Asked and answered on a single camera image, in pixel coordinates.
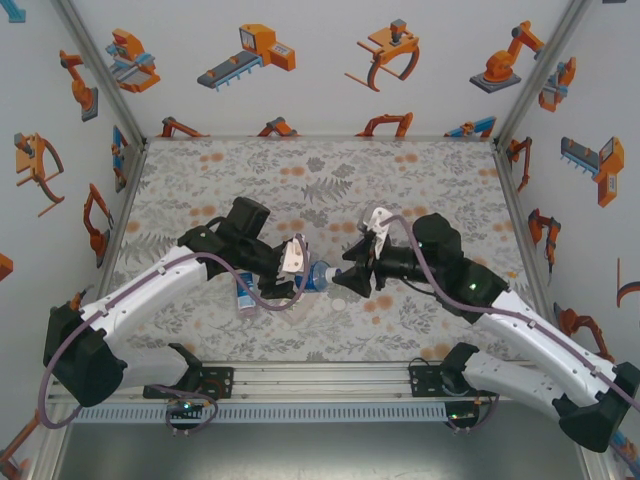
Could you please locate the clear bottle dark blue label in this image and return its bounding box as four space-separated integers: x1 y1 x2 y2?
294 259 337 294

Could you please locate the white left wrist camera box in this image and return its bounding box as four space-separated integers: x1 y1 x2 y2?
278 236 312 277

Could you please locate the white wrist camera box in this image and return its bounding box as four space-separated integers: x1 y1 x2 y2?
278 236 312 277
356 205 397 257

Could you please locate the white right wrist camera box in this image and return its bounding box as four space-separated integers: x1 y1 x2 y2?
356 205 397 257

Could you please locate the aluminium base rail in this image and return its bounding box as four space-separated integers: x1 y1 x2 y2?
49 360 501 402

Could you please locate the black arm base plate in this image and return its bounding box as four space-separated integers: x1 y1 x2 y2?
408 364 447 399
198 365 237 402

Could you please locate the aluminium table edge rail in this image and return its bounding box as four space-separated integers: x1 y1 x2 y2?
491 139 550 307
92 141 151 302

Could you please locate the white slotted cable duct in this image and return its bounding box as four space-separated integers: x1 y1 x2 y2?
74 401 449 426

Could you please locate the aluminium frame post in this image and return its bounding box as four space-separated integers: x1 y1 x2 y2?
491 0 596 151
53 0 150 151

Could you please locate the aluminium frame leg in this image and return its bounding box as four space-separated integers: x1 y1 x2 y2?
573 438 617 480
27 402 79 480

